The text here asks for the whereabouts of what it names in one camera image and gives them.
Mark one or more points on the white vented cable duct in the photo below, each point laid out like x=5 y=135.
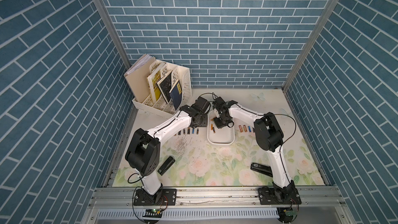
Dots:
x=190 y=214

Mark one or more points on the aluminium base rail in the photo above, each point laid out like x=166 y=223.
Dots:
x=320 y=205

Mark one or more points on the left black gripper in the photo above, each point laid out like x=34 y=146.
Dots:
x=204 y=121

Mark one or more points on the white plastic storage box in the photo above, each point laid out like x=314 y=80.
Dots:
x=221 y=137

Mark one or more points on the beige paper folder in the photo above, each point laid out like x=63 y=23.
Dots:
x=136 y=77

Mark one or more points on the black stapler right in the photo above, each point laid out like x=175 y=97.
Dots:
x=261 y=169

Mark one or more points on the white perforated file organizer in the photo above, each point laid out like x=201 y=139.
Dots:
x=162 y=108

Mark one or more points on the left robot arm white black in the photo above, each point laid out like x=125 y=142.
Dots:
x=143 y=152

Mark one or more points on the black cover book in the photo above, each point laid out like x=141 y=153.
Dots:
x=165 y=85

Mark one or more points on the dark blue book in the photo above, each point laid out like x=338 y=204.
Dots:
x=176 y=94

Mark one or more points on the black stapler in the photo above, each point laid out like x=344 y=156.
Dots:
x=166 y=165
x=261 y=169

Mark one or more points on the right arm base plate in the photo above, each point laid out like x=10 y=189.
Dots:
x=281 y=196

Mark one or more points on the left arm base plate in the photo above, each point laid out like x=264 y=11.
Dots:
x=162 y=197

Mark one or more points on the yellow cover book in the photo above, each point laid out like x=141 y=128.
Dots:
x=154 y=76

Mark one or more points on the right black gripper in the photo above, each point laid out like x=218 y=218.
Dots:
x=217 y=125

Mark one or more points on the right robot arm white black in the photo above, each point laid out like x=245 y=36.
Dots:
x=268 y=133

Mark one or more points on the black stapler left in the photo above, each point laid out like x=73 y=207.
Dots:
x=166 y=165

